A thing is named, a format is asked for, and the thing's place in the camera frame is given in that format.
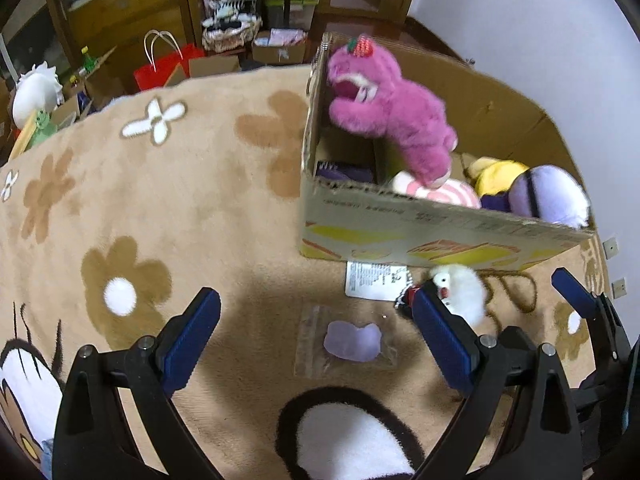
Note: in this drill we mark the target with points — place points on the white printed card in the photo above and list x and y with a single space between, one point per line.
372 280

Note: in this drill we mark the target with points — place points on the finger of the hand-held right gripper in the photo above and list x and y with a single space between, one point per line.
575 290
617 330

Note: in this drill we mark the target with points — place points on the clear plastic storage box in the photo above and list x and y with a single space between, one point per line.
300 12

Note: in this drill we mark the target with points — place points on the wall socket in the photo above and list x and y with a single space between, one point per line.
620 288
610 247

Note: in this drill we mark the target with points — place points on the wooden wardrobe sliding doors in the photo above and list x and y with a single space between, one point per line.
115 5

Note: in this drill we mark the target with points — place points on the cardboard box yellow print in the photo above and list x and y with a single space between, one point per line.
450 220

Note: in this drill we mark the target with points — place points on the red paper bag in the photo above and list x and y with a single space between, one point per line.
160 72

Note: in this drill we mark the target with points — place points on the beige flower printed blanket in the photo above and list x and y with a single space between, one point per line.
150 200

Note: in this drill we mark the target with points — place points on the yellow flat packet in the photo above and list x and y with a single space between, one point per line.
22 137

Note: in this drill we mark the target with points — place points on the cardboard box with bottles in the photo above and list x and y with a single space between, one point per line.
100 85

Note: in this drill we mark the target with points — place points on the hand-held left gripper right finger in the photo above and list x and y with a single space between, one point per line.
445 340

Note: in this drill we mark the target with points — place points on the green frog toy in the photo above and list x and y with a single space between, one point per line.
44 127

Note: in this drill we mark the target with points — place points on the basket of clothes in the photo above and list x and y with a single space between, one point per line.
232 27

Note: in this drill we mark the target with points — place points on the pink plush bear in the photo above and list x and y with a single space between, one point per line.
400 110

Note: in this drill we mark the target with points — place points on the purple squishy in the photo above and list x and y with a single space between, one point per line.
350 342

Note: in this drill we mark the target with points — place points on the cardboard box with pink papers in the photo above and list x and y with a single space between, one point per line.
280 45

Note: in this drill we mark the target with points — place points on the white plush head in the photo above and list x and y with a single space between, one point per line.
37 92

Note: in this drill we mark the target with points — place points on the pink swirl roll plush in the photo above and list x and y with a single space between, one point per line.
450 192

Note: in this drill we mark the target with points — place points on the green bottle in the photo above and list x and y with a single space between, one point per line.
89 60

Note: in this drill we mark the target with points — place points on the purple plush toy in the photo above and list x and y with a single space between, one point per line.
550 190

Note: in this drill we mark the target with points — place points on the small plain cardboard box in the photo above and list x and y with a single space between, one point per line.
210 67

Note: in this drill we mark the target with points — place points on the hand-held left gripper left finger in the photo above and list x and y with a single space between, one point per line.
192 340

